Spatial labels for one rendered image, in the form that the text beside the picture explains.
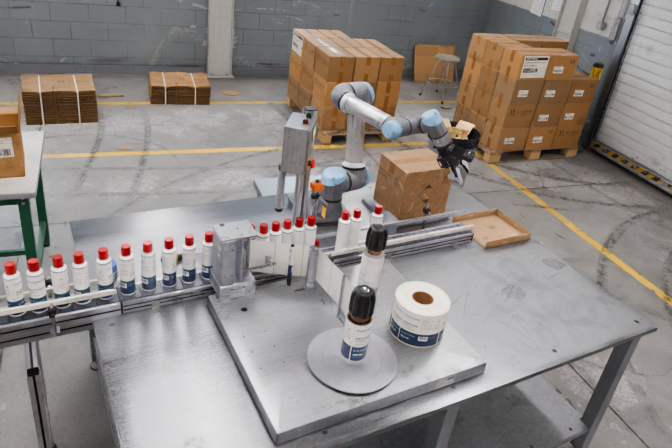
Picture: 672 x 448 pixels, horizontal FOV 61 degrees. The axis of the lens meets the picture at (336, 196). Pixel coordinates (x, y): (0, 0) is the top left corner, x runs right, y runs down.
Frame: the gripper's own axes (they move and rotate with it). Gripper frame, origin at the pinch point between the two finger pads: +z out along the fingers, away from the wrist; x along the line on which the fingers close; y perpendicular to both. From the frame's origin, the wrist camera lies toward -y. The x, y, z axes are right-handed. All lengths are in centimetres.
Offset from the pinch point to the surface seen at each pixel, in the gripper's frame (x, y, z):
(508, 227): -25, 9, 56
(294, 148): 50, 26, -60
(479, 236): -6.4, 13.8, 44.3
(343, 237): 50, 33, -11
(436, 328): 77, -20, 5
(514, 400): 46, -3, 103
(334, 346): 101, 3, -10
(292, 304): 91, 27, -17
